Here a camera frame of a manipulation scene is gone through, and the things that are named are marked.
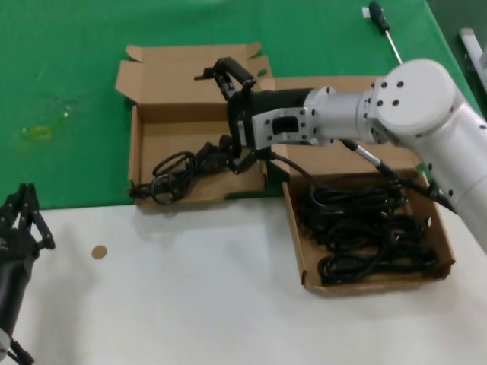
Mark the small white paper tag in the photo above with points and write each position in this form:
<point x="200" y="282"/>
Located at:
<point x="364" y="13"/>

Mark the grey metal frame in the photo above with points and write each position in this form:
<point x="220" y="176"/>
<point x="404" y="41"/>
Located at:
<point x="472" y="49"/>

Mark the round brown cardboard disc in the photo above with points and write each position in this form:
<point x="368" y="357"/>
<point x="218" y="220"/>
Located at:
<point x="99" y="252"/>

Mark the green tablecloth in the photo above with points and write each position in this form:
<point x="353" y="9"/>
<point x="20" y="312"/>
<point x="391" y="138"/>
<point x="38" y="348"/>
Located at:
<point x="57" y="57"/>

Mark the large open cardboard box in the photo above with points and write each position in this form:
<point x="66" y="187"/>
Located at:
<point x="335" y="159"/>

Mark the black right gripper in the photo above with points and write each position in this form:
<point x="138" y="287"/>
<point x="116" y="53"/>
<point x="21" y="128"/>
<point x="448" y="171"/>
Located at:
<point x="274" y="100"/>

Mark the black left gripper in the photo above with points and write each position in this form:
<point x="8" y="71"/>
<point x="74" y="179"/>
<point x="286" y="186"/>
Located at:
<point x="13" y="245"/>

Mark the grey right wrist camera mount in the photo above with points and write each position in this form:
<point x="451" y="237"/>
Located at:
<point x="289" y="129"/>

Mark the yellow square tape mark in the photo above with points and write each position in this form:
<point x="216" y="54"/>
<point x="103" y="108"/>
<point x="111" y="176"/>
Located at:
<point x="32" y="133"/>

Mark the small open cardboard box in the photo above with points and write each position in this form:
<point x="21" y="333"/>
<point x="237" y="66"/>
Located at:
<point x="182" y="76"/>

